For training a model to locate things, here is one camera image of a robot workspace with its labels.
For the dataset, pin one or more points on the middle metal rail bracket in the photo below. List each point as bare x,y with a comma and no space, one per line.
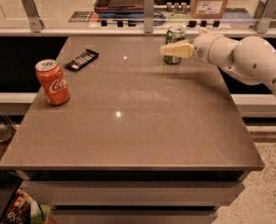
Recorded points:
148,16

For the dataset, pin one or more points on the metal rail bracket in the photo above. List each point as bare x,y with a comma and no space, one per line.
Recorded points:
148,16
263,15
35,22

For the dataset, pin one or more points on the black snack bar wrapper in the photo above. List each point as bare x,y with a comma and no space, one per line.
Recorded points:
79,62

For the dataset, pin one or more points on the right metal rail bracket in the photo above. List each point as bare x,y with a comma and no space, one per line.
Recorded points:
263,15

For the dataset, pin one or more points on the left metal rail bracket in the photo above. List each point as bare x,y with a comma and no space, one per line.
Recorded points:
35,22

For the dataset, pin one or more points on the red coke can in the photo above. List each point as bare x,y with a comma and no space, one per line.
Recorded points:
51,78

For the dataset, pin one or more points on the grey drawer cabinet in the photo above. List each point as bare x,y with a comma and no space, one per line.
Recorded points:
133,202

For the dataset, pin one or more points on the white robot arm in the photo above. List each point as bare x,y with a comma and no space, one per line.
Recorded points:
251,60

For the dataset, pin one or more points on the cardboard box with label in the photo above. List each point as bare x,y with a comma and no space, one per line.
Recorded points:
208,9

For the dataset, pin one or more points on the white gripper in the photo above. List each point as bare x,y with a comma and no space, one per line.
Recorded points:
203,48

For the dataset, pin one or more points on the brown snack bag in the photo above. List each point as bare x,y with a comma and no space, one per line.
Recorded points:
19,211

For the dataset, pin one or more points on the green soda can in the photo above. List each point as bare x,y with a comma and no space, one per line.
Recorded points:
174,34

